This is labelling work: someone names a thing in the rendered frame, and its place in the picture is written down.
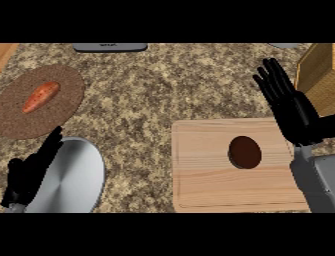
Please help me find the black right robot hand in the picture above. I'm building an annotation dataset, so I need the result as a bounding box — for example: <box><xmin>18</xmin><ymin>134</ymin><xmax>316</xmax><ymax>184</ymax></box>
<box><xmin>251</xmin><ymin>57</ymin><xmax>335</xmax><ymax>147</ymax></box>

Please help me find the dark brown chocolate cupcake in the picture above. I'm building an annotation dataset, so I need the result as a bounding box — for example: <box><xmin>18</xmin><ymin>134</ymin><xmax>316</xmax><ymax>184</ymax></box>
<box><xmin>227</xmin><ymin>135</ymin><xmax>263</xmax><ymax>170</ymax></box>

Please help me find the pale wooden cutting board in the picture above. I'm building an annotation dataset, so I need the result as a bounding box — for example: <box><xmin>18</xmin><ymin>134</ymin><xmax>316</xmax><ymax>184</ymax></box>
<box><xmin>170</xmin><ymin>117</ymin><xmax>312</xmax><ymax>214</ymax></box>

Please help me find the round brown cork placemat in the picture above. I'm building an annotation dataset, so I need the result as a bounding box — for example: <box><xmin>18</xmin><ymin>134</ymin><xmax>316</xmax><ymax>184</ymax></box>
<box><xmin>0</xmin><ymin>64</ymin><xmax>86</xmax><ymax>140</ymax></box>

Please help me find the round silver metal pan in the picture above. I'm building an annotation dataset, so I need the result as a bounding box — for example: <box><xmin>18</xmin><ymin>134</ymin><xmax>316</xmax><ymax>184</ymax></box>
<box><xmin>24</xmin><ymin>136</ymin><xmax>106</xmax><ymax>214</ymax></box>

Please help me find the tan wicker basket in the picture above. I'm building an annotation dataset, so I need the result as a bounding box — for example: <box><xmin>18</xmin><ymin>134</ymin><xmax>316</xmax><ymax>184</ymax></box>
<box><xmin>294</xmin><ymin>42</ymin><xmax>335</xmax><ymax>117</ymax></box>

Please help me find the small pale grey object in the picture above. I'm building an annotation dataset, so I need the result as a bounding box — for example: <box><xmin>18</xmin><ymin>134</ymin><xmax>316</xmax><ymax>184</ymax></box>
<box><xmin>267</xmin><ymin>42</ymin><xmax>301</xmax><ymax>49</ymax></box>

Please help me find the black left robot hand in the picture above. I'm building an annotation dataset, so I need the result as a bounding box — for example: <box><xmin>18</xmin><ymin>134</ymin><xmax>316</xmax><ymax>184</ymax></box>
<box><xmin>0</xmin><ymin>125</ymin><xmax>65</xmax><ymax>209</ymax></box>

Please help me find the flat grey appliance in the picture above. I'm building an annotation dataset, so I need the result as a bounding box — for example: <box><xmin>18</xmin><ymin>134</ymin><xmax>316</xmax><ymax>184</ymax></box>
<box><xmin>71</xmin><ymin>42</ymin><xmax>149</xmax><ymax>53</ymax></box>

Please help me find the orange sweet potato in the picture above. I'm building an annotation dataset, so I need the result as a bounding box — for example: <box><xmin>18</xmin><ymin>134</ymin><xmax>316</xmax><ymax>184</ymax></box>
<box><xmin>21</xmin><ymin>81</ymin><xmax>62</xmax><ymax>114</ymax></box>

